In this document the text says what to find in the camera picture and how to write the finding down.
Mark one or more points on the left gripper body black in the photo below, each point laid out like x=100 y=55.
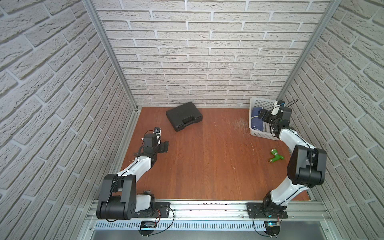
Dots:
x=163 y=146

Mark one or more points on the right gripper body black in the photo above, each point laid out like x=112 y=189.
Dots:
x=269 y=118

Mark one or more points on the blue checked pillowcase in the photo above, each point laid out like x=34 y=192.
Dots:
x=258 y=119

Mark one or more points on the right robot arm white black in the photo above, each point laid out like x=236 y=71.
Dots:
x=306 y=168

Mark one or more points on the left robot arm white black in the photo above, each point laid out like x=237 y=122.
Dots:
x=118 y=199

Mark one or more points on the green plastic toy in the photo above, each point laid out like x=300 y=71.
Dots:
x=276 y=156

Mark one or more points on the black plastic tool case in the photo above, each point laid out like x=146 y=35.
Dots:
x=183 y=116

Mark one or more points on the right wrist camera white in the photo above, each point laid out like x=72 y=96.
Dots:
x=276 y=108

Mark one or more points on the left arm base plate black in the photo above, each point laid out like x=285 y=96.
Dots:
x=159 y=210

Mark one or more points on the aluminium frame rail front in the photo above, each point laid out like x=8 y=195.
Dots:
x=238 y=211

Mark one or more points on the left controller board with cables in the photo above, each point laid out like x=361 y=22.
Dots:
x=148 y=228

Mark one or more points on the controller board with cables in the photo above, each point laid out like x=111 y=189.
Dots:
x=148 y=228
x=272 y=230

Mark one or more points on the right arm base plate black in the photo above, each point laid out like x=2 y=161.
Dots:
x=259 y=211

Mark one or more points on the right controller board with cables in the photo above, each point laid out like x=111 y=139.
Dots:
x=272 y=230

